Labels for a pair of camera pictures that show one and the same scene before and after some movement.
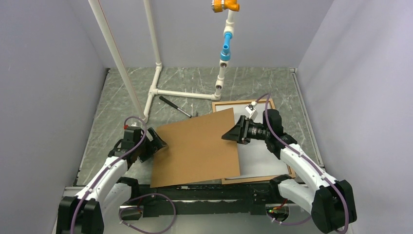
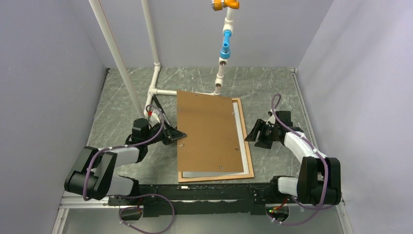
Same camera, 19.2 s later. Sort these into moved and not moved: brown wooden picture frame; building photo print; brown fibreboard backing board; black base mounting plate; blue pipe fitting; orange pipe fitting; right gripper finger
Moved: brown wooden picture frame; brown fibreboard backing board; right gripper finger; building photo print
Not moved: black base mounting plate; blue pipe fitting; orange pipe fitting
